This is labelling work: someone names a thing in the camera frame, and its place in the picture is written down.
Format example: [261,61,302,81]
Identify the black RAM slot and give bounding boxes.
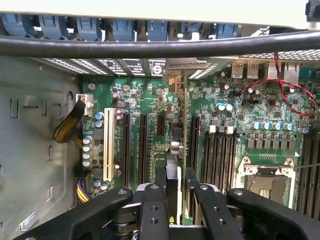
[219,132,229,191]
[203,131,213,187]
[307,134,318,218]
[211,131,221,187]
[297,136,309,213]
[228,132,237,191]

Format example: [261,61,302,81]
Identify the metal CPU socket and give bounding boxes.
[232,156,297,209]

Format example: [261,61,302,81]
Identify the long black expansion slot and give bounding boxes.
[121,111,132,187]
[189,114,201,167]
[138,113,149,186]

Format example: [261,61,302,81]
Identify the white PCI expansion slot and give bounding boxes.
[103,107,117,182]

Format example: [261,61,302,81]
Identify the short black expansion slot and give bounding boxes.
[156,115,166,137]

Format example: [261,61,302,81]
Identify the thin metal locking lever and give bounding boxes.
[294,161,320,171]

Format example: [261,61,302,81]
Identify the green motherboard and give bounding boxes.
[79,59,320,221]

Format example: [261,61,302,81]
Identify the white label tag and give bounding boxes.
[18,211,40,232]

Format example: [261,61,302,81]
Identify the white power connector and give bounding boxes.
[74,93,94,116]

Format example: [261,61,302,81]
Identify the silver USB port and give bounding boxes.
[246,62,260,79]
[231,62,245,79]

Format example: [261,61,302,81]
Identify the grey metal PC case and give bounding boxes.
[0,0,320,240]

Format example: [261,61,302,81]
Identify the silver network port block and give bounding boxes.
[266,61,301,83]

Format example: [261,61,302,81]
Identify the blue card retention latch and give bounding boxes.
[74,16,103,42]
[214,23,239,40]
[179,21,203,35]
[146,20,169,42]
[37,15,69,40]
[111,18,137,42]
[1,13,35,39]

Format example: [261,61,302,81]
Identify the black plastic clamp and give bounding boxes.
[305,0,320,24]

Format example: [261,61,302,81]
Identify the purple and yellow wires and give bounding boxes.
[76,177,91,205]

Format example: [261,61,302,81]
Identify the yellow and black braided cable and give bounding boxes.
[52,98,87,149]

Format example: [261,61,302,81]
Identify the red and black twisted wire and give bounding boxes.
[236,52,317,117]

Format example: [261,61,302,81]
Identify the thick black cable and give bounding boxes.
[0,29,320,60]

